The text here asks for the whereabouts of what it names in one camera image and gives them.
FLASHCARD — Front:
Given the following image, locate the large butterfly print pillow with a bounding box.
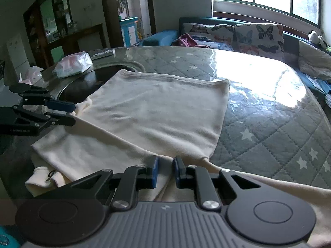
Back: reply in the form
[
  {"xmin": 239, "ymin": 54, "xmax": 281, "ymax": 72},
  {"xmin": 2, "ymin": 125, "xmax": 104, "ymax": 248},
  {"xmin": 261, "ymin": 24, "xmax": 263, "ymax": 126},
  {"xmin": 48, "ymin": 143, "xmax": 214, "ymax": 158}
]
[{"xmin": 234, "ymin": 23, "xmax": 285, "ymax": 56}]

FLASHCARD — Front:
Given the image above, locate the pink cloth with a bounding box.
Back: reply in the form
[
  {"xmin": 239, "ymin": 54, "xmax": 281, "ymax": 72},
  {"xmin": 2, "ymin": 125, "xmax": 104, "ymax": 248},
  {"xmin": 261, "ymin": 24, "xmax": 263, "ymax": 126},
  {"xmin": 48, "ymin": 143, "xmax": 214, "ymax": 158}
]
[{"xmin": 173, "ymin": 33, "xmax": 210, "ymax": 48}]

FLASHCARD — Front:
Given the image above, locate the teal object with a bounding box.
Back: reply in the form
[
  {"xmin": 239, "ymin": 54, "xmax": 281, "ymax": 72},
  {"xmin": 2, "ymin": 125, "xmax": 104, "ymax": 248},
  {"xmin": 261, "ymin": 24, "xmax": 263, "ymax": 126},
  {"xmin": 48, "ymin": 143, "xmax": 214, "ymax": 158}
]
[{"xmin": 0, "ymin": 225, "xmax": 21, "ymax": 247}]

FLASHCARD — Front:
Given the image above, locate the small butterfly print pillow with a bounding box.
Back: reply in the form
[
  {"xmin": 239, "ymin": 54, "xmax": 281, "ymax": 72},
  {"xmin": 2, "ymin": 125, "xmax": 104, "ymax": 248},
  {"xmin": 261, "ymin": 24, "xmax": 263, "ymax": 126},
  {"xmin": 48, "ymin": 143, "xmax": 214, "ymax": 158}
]
[{"xmin": 182, "ymin": 23, "xmax": 236, "ymax": 47}]

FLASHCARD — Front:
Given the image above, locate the white tissue packet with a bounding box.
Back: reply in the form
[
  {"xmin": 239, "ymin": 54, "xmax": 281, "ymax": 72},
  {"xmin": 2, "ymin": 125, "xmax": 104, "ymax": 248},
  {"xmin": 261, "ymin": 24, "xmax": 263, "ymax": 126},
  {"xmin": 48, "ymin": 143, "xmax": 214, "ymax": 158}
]
[{"xmin": 52, "ymin": 52, "xmax": 93, "ymax": 78}]

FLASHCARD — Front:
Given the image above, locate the panda plush toy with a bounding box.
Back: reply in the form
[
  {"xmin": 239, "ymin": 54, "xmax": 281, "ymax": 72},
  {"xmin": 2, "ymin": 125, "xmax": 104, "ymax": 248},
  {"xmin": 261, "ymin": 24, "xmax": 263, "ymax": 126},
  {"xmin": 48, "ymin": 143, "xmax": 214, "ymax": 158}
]
[{"xmin": 308, "ymin": 30, "xmax": 327, "ymax": 48}]

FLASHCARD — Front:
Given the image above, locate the light blue cabinet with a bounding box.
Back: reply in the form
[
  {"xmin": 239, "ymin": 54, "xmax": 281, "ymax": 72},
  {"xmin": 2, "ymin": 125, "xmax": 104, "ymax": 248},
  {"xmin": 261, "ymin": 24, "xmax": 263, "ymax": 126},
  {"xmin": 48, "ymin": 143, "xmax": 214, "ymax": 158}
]
[{"xmin": 119, "ymin": 17, "xmax": 140, "ymax": 47}]

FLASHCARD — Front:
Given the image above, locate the grey pillow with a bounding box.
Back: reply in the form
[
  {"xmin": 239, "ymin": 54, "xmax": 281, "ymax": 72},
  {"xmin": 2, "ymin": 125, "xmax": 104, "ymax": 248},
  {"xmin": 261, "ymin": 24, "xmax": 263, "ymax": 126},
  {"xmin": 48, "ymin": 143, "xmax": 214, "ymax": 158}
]
[{"xmin": 297, "ymin": 40, "xmax": 331, "ymax": 80}]

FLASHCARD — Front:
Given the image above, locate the black round cooktop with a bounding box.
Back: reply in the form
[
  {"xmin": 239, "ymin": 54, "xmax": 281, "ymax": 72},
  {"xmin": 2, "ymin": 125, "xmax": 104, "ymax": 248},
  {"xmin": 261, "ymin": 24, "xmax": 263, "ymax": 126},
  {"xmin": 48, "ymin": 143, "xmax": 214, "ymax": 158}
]
[{"xmin": 49, "ymin": 61, "xmax": 145, "ymax": 104}]

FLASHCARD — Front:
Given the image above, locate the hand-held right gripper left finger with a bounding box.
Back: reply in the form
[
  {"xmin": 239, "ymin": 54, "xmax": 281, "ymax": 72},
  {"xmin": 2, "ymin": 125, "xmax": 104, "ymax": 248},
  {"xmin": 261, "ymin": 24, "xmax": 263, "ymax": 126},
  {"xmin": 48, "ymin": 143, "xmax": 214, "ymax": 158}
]
[{"xmin": 68, "ymin": 155, "xmax": 159, "ymax": 211}]

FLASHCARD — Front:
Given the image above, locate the cream long-sleeved top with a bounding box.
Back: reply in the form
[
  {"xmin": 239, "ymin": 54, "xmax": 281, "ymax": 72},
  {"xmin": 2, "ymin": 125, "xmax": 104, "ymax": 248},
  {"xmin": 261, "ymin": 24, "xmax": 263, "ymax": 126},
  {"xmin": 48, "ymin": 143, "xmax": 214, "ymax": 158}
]
[{"xmin": 24, "ymin": 68, "xmax": 331, "ymax": 248}]

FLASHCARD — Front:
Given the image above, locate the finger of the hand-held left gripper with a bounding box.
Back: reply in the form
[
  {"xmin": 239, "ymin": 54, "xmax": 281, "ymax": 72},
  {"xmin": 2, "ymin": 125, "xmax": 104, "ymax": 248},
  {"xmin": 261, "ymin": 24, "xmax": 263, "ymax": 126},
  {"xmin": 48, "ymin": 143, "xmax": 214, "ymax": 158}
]
[
  {"xmin": 9, "ymin": 83, "xmax": 76, "ymax": 113},
  {"xmin": 13, "ymin": 105, "xmax": 76, "ymax": 136}
]

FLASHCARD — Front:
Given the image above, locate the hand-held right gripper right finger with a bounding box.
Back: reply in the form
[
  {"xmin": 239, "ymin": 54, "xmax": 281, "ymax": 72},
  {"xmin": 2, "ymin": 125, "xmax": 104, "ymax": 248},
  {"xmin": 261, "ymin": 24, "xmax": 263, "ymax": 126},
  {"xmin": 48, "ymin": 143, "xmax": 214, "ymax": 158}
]
[{"xmin": 172, "ymin": 155, "xmax": 261, "ymax": 211}]

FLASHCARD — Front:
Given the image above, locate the dark wooden cabinet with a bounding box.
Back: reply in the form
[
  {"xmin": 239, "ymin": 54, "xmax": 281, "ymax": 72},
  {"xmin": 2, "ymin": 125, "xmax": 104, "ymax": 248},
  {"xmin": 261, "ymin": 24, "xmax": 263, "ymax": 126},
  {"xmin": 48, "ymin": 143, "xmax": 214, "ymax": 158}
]
[{"xmin": 23, "ymin": 0, "xmax": 104, "ymax": 65}]

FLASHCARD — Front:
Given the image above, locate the pink packet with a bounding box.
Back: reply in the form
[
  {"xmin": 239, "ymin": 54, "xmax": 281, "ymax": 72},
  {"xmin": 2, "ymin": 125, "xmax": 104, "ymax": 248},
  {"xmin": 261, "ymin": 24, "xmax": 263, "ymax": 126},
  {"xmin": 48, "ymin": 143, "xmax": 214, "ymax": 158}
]
[{"xmin": 18, "ymin": 66, "xmax": 44, "ymax": 86}]

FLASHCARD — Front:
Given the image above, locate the grey remote control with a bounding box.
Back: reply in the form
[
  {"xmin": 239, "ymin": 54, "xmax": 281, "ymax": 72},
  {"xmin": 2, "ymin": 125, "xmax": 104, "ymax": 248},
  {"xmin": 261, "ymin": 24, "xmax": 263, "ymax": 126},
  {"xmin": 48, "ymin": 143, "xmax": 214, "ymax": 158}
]
[{"xmin": 91, "ymin": 49, "xmax": 115, "ymax": 58}]

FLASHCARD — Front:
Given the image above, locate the white fridge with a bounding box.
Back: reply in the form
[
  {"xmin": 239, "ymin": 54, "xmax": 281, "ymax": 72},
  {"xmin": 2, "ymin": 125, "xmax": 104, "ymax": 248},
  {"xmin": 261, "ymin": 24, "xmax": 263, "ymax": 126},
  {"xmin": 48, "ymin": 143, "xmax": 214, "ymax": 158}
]
[{"xmin": 6, "ymin": 32, "xmax": 30, "ymax": 70}]

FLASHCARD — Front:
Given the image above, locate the blue sofa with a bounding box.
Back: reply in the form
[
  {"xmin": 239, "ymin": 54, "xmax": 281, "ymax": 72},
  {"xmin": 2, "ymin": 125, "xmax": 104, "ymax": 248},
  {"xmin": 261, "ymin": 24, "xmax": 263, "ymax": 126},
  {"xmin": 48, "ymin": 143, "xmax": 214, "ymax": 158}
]
[{"xmin": 141, "ymin": 17, "xmax": 331, "ymax": 104}]

